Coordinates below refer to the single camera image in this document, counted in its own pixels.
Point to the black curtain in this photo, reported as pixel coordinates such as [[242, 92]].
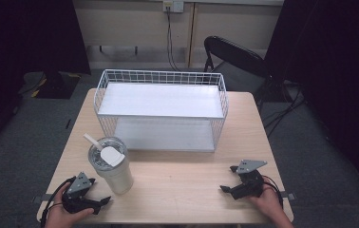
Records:
[[336, 79]]

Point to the dark stand base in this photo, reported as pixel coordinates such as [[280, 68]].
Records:
[[49, 84]]

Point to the black folding chair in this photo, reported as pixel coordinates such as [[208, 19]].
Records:
[[237, 57]]

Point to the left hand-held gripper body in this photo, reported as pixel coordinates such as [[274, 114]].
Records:
[[78, 185]]

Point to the person's left hand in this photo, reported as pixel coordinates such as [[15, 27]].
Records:
[[57, 215]]

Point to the person's right hand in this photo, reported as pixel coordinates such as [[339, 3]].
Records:
[[269, 202]]

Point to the clear lidded tumbler with straw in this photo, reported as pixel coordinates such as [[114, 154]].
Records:
[[117, 177]]

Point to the white wall socket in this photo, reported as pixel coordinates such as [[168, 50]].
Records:
[[173, 6]]

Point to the metal table clamp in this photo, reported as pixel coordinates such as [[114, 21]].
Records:
[[39, 199], [288, 195]]

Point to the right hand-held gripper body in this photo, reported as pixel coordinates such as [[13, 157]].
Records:
[[250, 185]]

